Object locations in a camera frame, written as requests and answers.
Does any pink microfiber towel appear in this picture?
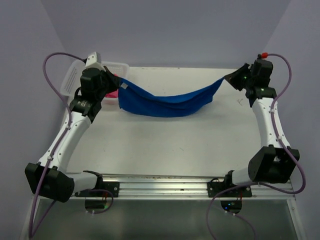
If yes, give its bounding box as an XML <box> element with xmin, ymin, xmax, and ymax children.
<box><xmin>104</xmin><ymin>74</ymin><xmax>120</xmax><ymax>99</ymax></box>

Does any blue microfiber towel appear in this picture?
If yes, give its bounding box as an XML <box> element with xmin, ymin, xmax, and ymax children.
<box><xmin>118</xmin><ymin>78</ymin><xmax>224</xmax><ymax>118</ymax></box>

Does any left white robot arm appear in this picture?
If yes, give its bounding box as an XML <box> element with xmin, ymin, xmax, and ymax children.
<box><xmin>24</xmin><ymin>66</ymin><xmax>121</xmax><ymax>203</ymax></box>

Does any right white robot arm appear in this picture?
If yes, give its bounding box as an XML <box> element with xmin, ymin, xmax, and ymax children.
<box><xmin>222</xmin><ymin>56</ymin><xmax>300</xmax><ymax>197</ymax></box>

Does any white plastic basket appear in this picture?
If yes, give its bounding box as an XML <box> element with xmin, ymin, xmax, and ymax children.
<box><xmin>60</xmin><ymin>60</ymin><xmax>130</xmax><ymax>103</ymax></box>

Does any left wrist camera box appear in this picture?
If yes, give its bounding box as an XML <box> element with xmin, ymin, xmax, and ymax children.
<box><xmin>85</xmin><ymin>52</ymin><xmax>104</xmax><ymax>71</ymax></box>

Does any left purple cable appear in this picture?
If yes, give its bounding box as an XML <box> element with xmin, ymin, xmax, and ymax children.
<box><xmin>27</xmin><ymin>52</ymin><xmax>115</xmax><ymax>238</ymax></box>

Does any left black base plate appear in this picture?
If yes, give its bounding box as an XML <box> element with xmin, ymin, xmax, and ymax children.
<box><xmin>74</xmin><ymin>181</ymin><xmax>120</xmax><ymax>198</ymax></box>

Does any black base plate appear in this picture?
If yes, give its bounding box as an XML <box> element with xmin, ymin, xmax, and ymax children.
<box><xmin>74</xmin><ymin>181</ymin><xmax>120</xmax><ymax>198</ymax></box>
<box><xmin>206</xmin><ymin>178</ymin><xmax>253</xmax><ymax>198</ymax></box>

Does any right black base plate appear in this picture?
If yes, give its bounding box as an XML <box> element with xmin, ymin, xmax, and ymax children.
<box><xmin>206</xmin><ymin>178</ymin><xmax>253</xmax><ymax>198</ymax></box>

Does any aluminium mounting rail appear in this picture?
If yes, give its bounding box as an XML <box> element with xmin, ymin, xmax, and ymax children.
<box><xmin>32</xmin><ymin>174</ymin><xmax>296</xmax><ymax>200</ymax></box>

